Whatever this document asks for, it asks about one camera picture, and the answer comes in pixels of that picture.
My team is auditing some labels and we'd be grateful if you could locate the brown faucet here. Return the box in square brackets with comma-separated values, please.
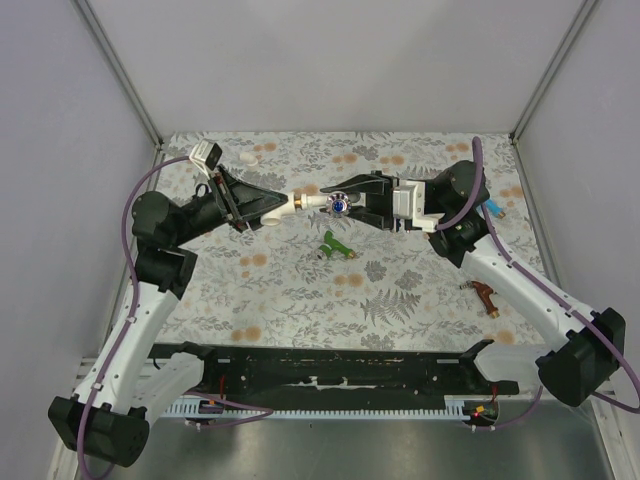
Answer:
[460, 280, 500, 318]

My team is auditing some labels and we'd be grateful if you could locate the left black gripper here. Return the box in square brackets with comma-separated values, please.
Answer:
[172, 163, 293, 246]

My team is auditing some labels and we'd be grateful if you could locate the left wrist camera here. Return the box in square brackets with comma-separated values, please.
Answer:
[189, 139, 222, 177]

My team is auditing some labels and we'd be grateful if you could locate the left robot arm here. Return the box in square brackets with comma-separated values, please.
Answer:
[48, 167, 288, 474]

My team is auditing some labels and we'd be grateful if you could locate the white chrome faucet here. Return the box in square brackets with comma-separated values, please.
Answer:
[293, 192, 353, 218]

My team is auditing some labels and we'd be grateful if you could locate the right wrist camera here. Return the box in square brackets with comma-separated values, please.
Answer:
[392, 180, 444, 234]

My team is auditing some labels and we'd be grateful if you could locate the blue faucet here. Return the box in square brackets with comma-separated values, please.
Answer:
[484, 199, 506, 219]

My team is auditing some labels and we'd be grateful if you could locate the white slotted cable duct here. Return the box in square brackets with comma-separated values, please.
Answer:
[159, 394, 474, 420]

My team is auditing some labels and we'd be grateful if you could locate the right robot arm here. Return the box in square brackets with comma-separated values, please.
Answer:
[322, 161, 629, 407]

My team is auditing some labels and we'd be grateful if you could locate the green faucet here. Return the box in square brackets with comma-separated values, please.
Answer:
[316, 230, 357, 260]

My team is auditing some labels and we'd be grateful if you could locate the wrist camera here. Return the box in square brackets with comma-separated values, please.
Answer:
[189, 139, 222, 177]
[392, 180, 444, 234]

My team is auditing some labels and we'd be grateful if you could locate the floral table mat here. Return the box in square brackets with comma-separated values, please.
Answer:
[158, 132, 540, 351]

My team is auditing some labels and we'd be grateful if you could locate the white pipe elbow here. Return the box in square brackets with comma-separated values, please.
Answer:
[239, 152, 259, 167]

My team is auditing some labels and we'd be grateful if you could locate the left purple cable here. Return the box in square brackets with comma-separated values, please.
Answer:
[77, 155, 274, 479]

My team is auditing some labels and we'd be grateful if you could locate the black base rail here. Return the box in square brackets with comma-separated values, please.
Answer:
[150, 341, 520, 412]

